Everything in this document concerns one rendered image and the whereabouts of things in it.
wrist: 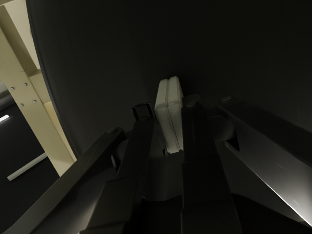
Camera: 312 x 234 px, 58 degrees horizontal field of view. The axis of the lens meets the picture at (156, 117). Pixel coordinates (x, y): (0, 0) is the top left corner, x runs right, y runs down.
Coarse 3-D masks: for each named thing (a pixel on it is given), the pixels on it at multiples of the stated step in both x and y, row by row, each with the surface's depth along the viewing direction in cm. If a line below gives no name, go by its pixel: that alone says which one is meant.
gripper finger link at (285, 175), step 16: (224, 112) 13; (240, 112) 12; (256, 112) 12; (240, 128) 12; (256, 128) 10; (272, 128) 10; (288, 128) 10; (240, 144) 13; (256, 144) 11; (272, 144) 9; (288, 144) 9; (304, 144) 9; (256, 160) 11; (272, 160) 10; (288, 160) 9; (304, 160) 8; (272, 176) 10; (288, 176) 9; (304, 176) 8; (288, 192) 9; (304, 192) 8; (304, 208) 9
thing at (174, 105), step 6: (174, 78) 21; (174, 84) 19; (168, 90) 19; (174, 90) 18; (180, 90) 20; (168, 96) 18; (174, 96) 17; (180, 96) 17; (168, 102) 16; (174, 102) 16; (180, 102) 16; (168, 108) 16; (174, 108) 16; (180, 108) 16; (174, 114) 16; (180, 114) 16; (174, 120) 16; (180, 120) 16; (174, 126) 16; (180, 126) 16; (180, 132) 16; (180, 138) 16; (180, 144) 16
